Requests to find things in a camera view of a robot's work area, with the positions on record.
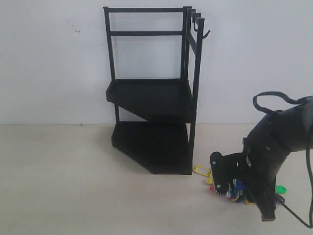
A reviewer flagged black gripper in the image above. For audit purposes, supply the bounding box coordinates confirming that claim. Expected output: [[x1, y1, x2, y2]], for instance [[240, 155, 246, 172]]
[[238, 115, 291, 222]]

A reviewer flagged colourful key tag bunch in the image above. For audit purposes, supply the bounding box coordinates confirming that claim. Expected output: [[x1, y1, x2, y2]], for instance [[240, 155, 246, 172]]
[[192, 165, 287, 206]]

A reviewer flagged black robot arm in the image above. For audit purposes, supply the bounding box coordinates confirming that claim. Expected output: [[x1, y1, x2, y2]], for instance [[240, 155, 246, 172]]
[[226, 92, 313, 222]]

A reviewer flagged black metal shelf rack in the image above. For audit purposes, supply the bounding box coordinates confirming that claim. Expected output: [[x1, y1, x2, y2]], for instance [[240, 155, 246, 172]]
[[103, 6, 209, 175]]

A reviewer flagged black cable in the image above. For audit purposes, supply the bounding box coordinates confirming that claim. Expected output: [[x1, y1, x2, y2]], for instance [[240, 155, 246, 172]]
[[252, 91, 313, 230]]

